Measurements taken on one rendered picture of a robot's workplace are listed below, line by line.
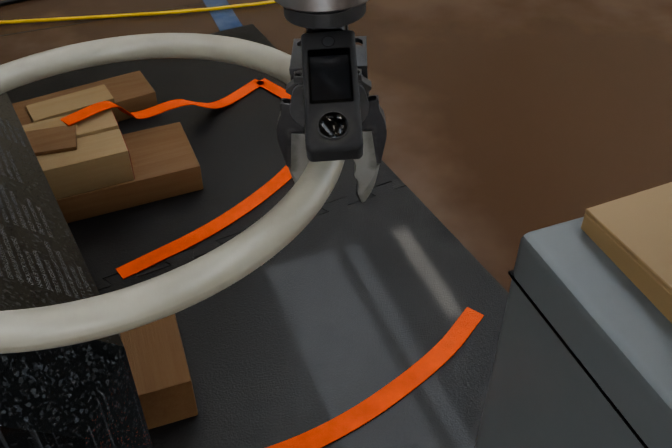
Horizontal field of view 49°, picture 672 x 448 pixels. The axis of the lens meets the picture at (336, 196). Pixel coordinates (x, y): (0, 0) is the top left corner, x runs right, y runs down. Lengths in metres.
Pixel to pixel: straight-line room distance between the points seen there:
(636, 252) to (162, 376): 1.05
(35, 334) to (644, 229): 0.54
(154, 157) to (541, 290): 1.55
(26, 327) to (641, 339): 0.49
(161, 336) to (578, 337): 1.06
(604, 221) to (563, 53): 2.20
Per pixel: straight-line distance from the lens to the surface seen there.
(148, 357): 1.58
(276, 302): 1.80
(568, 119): 2.54
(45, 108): 2.46
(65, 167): 2.02
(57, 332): 0.55
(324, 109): 0.60
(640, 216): 0.77
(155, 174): 2.08
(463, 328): 1.76
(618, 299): 0.72
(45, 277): 1.03
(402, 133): 2.37
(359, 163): 0.70
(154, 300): 0.54
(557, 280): 0.73
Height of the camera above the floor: 1.35
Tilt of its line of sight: 40 degrees down
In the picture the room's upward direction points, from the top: straight up
